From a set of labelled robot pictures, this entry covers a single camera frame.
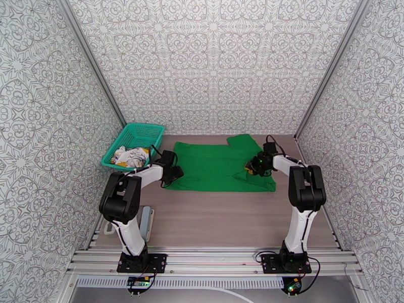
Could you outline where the green t-shirt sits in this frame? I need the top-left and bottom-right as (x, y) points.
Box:
(164, 134), (277, 193)

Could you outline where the white printed shirt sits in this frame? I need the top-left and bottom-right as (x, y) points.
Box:
(110, 146), (150, 169)

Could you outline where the teal plastic basket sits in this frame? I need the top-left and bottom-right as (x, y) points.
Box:
(100, 123), (166, 173)

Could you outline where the grey flat pad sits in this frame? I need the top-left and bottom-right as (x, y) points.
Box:
(139, 206), (155, 243)

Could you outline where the left controller board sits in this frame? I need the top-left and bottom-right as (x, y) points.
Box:
(127, 276), (149, 294)

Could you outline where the controller board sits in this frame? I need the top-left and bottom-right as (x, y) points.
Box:
(127, 276), (149, 294)
(283, 277), (302, 295)

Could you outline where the right controller board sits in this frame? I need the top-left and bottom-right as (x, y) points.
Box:
(283, 277), (302, 295)

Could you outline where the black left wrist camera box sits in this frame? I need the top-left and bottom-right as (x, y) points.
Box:
(161, 149), (177, 167)

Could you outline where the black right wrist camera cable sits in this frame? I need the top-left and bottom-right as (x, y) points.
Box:
(266, 134), (285, 155)

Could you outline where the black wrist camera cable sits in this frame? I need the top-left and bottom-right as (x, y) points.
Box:
(266, 134), (285, 155)
(150, 144), (165, 165)

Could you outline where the black left wrist camera cable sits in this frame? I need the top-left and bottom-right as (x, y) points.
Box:
(150, 144), (165, 165)

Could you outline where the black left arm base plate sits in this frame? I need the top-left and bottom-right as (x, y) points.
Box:
(117, 253), (168, 274)

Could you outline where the aluminium rail frame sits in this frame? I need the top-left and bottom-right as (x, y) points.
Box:
(66, 246), (362, 278)

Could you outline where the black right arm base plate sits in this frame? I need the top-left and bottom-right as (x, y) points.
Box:
(261, 253), (312, 274)

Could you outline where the white slotted cable duct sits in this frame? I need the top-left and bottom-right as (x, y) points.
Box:
(77, 277), (285, 288)

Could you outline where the black right base cable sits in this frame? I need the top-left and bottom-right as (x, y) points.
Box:
(301, 256), (322, 294)

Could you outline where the aluminium corner post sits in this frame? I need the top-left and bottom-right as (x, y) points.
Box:
(54, 0), (128, 127)
(295, 0), (370, 139)

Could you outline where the white cable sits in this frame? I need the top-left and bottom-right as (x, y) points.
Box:
(218, 287), (254, 303)

